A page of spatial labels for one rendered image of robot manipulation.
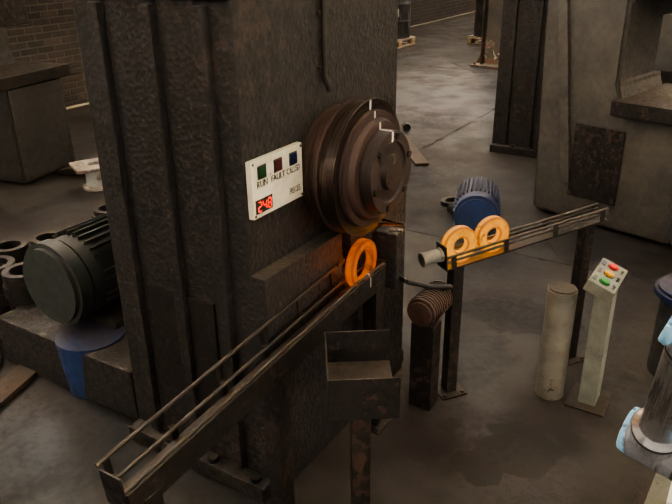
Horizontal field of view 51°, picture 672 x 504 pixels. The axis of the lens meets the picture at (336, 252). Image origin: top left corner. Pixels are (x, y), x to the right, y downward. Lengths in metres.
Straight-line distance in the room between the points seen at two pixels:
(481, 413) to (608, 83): 2.52
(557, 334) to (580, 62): 2.33
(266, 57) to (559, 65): 3.10
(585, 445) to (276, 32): 1.95
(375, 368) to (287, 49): 1.01
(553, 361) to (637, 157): 2.06
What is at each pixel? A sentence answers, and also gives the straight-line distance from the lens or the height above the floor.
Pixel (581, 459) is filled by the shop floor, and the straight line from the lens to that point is 2.94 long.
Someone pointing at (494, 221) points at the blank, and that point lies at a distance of 2.88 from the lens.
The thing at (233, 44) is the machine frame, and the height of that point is 1.57.
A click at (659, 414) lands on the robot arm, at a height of 0.63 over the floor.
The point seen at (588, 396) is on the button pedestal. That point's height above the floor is 0.05.
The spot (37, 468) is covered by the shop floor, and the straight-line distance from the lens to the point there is 3.02.
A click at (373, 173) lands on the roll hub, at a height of 1.15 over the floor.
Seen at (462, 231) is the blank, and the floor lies 0.77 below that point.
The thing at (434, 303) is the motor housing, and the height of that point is 0.51.
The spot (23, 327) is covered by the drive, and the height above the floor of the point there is 0.25.
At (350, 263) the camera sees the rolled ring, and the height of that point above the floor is 0.79.
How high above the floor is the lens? 1.83
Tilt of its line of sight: 24 degrees down
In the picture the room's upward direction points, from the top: 1 degrees counter-clockwise
